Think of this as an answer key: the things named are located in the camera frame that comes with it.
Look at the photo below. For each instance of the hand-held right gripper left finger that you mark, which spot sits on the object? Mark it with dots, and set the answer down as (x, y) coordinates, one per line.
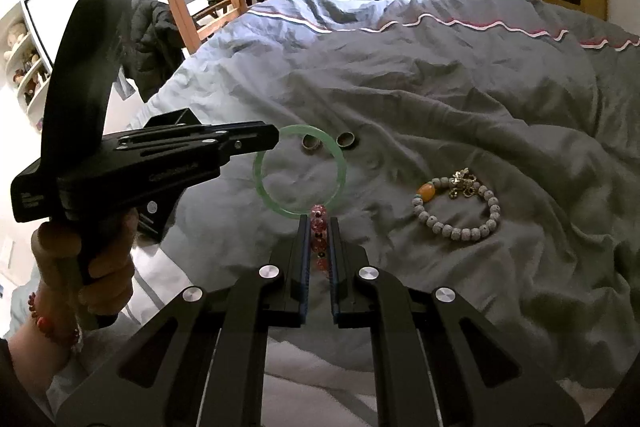
(301, 267)

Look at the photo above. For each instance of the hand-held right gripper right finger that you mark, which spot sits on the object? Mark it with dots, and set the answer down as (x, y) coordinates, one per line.
(336, 267)

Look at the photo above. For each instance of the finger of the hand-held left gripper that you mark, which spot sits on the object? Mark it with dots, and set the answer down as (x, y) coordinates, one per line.
(252, 137)

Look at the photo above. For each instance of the person's left forearm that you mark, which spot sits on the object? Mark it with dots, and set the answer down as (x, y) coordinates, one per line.
(30, 372)

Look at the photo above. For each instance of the person's left hand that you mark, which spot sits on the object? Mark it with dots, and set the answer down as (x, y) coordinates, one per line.
(107, 272)

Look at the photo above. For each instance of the green jade bangle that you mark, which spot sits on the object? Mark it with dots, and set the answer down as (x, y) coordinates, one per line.
(291, 211)

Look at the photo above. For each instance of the white shelf with figurines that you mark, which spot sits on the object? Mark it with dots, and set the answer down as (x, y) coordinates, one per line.
(25, 67)

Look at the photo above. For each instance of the dark hanging jacket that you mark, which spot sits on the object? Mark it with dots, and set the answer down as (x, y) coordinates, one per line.
(155, 42)

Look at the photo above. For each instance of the grey duvet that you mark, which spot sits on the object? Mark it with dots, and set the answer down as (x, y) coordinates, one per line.
(450, 107)

